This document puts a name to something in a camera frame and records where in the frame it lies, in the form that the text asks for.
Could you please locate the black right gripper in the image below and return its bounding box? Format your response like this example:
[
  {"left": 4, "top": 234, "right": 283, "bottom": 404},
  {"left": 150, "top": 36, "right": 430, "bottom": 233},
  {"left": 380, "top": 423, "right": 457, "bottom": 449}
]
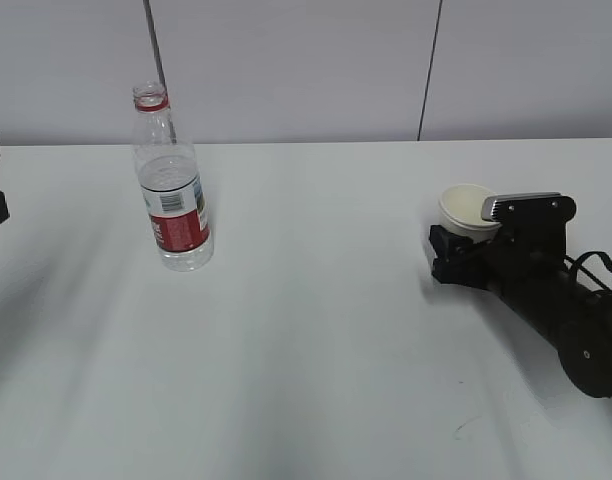
[{"left": 429, "top": 224, "right": 565, "bottom": 295}]

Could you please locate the white paper cup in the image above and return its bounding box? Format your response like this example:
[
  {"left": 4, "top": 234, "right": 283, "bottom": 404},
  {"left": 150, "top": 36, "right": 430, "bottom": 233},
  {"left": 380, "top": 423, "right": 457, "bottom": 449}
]
[{"left": 438, "top": 184, "right": 500, "bottom": 243}]

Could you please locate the clear water bottle red label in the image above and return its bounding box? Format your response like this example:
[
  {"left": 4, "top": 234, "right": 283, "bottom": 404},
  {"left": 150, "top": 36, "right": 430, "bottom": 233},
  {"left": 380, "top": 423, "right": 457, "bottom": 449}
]
[{"left": 132, "top": 81, "right": 214, "bottom": 272}]

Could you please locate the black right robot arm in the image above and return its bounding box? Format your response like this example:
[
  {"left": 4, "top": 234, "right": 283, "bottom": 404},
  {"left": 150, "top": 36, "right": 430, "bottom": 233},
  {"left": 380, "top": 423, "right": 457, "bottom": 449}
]
[{"left": 429, "top": 225, "right": 612, "bottom": 398}]

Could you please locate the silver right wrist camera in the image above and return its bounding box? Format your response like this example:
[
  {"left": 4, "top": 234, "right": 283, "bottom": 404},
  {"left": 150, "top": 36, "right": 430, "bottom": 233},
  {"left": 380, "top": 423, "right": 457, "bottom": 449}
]
[{"left": 480, "top": 191, "right": 578, "bottom": 251}]

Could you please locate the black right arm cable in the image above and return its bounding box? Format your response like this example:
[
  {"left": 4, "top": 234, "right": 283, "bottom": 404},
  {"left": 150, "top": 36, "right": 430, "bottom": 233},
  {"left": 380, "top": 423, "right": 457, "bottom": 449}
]
[{"left": 563, "top": 251, "right": 612, "bottom": 291}]

